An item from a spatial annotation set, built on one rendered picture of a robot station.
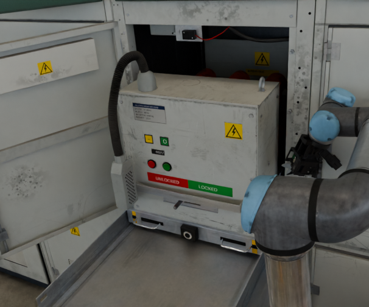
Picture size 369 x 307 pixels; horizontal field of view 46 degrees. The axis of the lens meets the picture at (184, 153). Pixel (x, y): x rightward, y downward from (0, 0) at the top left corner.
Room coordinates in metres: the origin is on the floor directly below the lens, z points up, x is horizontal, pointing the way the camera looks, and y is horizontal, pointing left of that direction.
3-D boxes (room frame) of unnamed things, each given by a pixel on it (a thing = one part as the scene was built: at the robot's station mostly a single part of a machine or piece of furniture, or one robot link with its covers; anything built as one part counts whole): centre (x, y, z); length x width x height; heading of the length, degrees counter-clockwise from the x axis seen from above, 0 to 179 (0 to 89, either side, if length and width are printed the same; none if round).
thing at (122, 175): (1.29, 0.22, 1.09); 0.08 x 0.05 x 0.17; 151
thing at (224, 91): (1.47, -0.13, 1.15); 0.51 x 0.50 x 0.48; 151
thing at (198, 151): (1.25, 0.00, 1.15); 0.48 x 0.01 x 0.48; 61
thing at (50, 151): (1.44, 0.46, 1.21); 0.63 x 0.07 x 0.74; 124
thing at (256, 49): (1.95, -0.39, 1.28); 0.58 x 0.02 x 0.19; 61
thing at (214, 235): (1.26, -0.01, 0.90); 0.54 x 0.05 x 0.06; 61
